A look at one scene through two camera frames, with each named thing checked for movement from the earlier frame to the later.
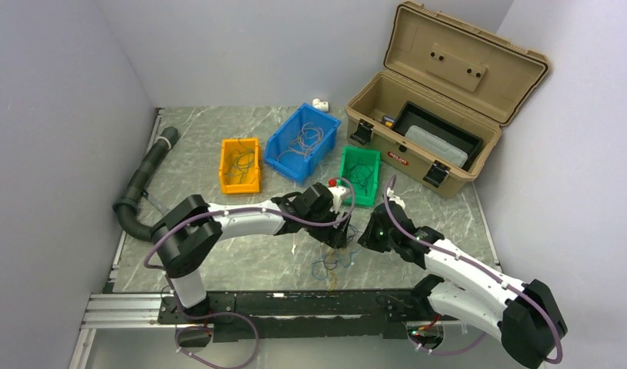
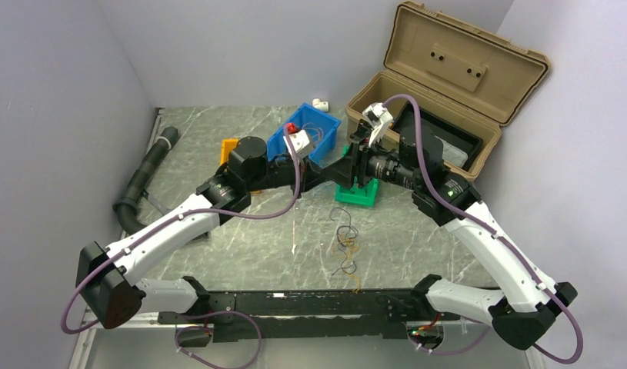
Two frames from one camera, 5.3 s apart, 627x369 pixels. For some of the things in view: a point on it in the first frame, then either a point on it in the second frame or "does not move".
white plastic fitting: x=321 y=105 does not move
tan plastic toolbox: x=471 y=78 does not move
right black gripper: x=367 y=238 -> x=356 y=161
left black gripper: x=332 y=237 -> x=309 y=177
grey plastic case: x=437 y=145 does not move
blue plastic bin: x=305 y=135 does not move
